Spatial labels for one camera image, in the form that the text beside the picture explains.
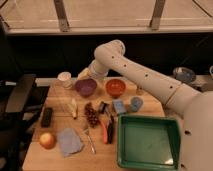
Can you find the metal fork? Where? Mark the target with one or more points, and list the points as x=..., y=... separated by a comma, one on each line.
x=86, y=131

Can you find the orange bowl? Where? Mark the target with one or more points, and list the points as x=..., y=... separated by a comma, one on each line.
x=115, y=87

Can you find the blue cup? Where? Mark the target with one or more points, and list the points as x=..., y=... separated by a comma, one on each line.
x=136, y=103

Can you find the bunch of dark grapes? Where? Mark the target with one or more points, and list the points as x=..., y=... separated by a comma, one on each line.
x=91, y=115

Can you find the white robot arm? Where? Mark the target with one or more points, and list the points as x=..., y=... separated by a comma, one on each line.
x=196, y=147

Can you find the blue grey cloth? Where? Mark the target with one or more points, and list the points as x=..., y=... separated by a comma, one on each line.
x=69, y=142

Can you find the orange apple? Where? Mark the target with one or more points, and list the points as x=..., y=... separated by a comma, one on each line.
x=47, y=140

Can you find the purple bowl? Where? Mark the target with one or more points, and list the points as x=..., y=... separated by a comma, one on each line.
x=85, y=87

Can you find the black chair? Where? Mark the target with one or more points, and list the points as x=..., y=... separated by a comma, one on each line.
x=16, y=89

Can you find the grey bowl on ledge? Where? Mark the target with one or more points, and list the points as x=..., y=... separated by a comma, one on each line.
x=184, y=74

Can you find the green plastic tray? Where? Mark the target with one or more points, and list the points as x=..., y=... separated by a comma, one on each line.
x=148, y=143

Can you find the blue sponge block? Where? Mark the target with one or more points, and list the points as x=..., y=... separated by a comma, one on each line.
x=119, y=106

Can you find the small dark clip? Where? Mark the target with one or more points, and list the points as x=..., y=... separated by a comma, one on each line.
x=102, y=106

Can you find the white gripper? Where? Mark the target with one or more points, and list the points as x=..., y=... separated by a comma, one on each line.
x=84, y=74

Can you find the banana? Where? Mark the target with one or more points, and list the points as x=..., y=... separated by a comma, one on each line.
x=72, y=105

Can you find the white paper cup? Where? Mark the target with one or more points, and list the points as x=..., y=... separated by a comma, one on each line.
x=65, y=79

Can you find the orange handled pliers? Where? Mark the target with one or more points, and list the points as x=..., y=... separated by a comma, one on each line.
x=108, y=129

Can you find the black rectangular block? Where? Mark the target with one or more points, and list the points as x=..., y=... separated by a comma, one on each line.
x=46, y=117

